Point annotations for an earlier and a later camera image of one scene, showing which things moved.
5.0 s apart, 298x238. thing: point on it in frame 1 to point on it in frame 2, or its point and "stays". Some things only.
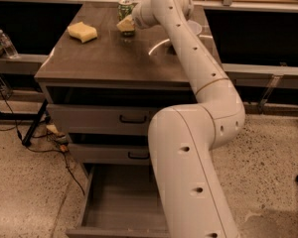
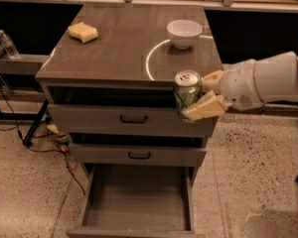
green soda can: [124, 10] to [188, 90]
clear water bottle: [7, 44] stays
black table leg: [31, 129] stays
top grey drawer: [98, 119] stays
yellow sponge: [82, 32] stays
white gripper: [138, 18] to [238, 84]
